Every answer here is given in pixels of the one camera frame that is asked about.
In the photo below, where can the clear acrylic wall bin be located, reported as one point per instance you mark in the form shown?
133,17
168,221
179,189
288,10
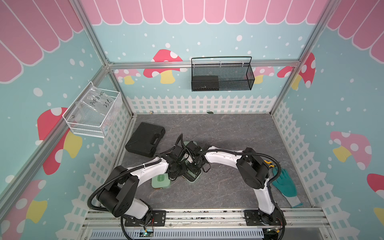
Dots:
93,112

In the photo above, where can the green clipper case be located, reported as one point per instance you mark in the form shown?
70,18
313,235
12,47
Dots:
161,182
193,171
190,144

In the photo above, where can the green work glove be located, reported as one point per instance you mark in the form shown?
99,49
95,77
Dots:
285,184

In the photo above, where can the yellow handled pliers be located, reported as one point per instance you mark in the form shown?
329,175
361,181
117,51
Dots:
270,164

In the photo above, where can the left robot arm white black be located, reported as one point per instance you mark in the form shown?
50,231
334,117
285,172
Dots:
117,194

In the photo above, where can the black plastic tool case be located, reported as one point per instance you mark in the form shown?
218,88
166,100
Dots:
145,139

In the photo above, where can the black box in basket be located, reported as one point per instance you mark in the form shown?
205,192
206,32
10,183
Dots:
205,83

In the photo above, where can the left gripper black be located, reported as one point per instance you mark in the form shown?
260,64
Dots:
184,169

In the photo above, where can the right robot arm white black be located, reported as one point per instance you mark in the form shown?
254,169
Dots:
257,170

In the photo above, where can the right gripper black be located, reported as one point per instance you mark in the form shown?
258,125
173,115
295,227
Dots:
195,171

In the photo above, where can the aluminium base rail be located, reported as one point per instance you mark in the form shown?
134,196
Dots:
216,218

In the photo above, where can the black wire mesh basket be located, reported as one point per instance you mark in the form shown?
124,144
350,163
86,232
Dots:
235,73

